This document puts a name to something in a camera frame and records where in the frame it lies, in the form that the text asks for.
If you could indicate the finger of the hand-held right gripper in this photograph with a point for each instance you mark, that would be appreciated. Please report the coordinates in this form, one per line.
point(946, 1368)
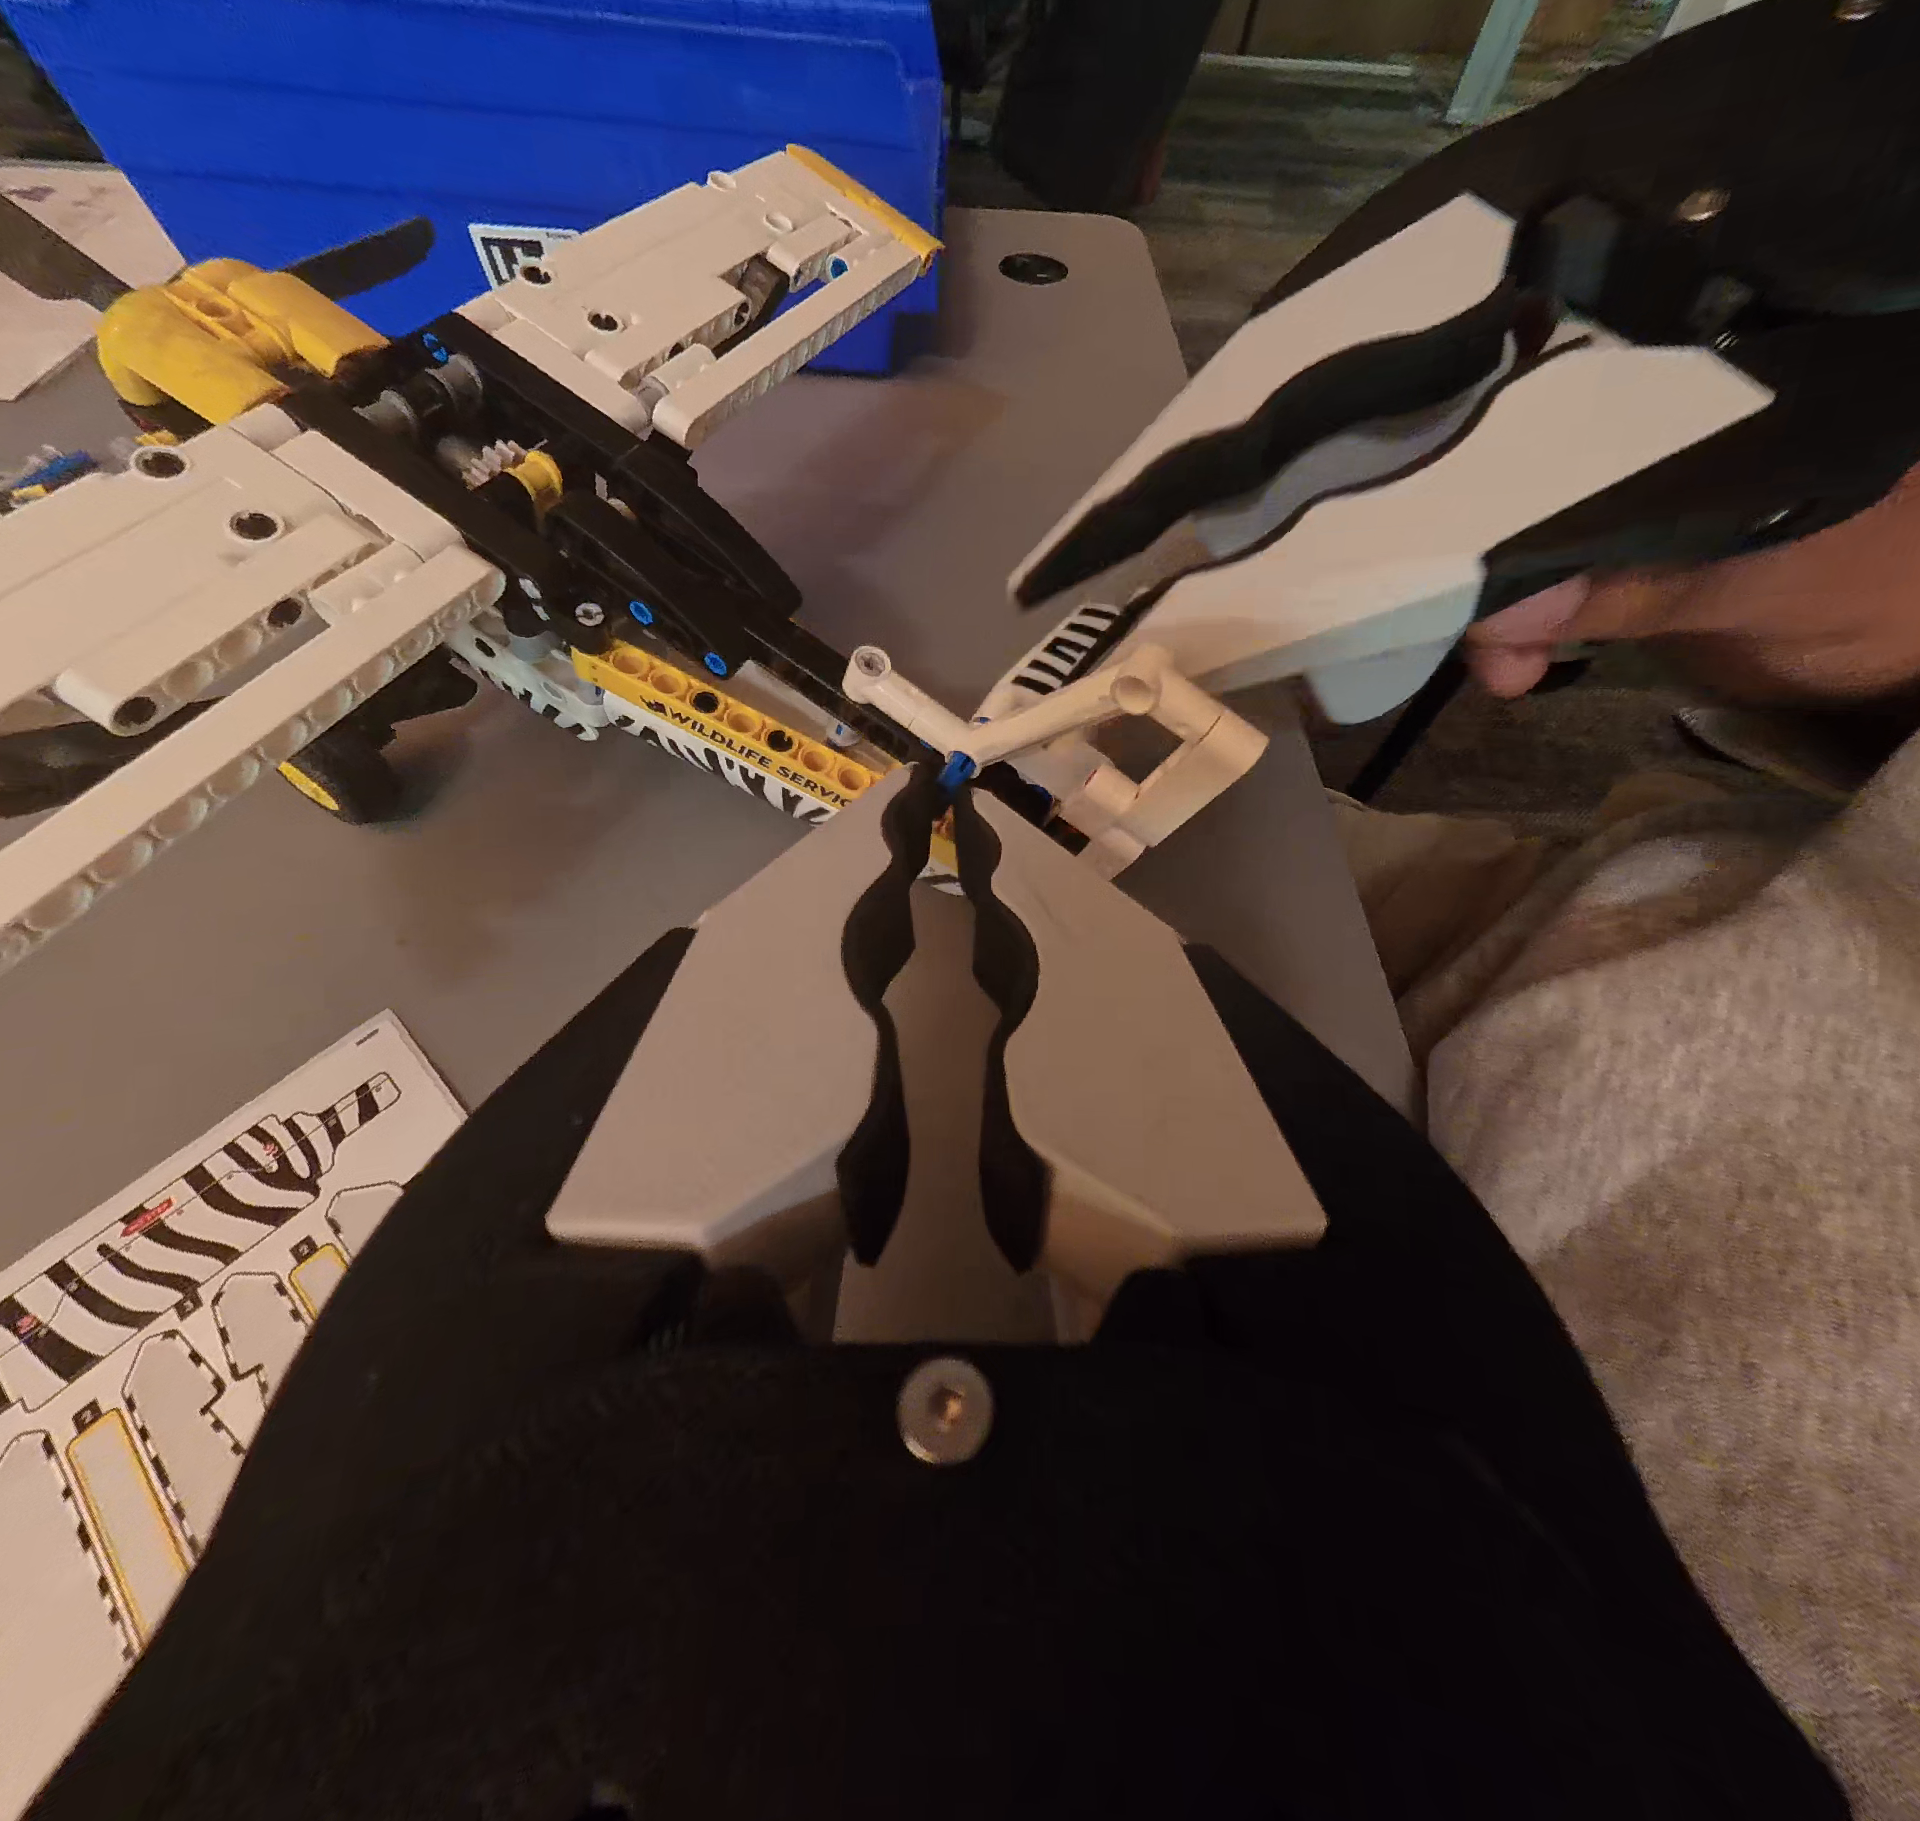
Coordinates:
point(1425, 531)
point(1321, 337)

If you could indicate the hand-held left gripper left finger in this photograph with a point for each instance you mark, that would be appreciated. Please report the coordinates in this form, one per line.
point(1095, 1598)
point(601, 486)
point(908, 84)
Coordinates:
point(706, 1086)

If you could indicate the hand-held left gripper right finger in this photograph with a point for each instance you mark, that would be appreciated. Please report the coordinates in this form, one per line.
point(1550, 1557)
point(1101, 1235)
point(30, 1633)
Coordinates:
point(1170, 1086)

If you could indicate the white yellow lego airplane model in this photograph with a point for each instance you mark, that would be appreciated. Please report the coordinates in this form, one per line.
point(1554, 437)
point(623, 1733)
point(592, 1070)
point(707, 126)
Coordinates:
point(196, 547)

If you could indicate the person's right hand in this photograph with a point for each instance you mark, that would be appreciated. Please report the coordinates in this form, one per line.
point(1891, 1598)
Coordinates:
point(1771, 621)

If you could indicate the black table grommet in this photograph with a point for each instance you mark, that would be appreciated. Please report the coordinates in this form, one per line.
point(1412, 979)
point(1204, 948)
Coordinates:
point(1031, 268)

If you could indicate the zebra striped sticker sheet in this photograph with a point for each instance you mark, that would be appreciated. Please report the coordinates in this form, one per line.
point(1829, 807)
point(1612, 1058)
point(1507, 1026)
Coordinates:
point(150, 1251)

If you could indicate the blue plastic bin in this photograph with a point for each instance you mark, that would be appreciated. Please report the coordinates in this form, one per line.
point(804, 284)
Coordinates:
point(450, 81)

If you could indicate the laminated paper sheet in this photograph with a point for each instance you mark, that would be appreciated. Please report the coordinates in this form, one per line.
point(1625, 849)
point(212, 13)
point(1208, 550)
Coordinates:
point(120, 217)

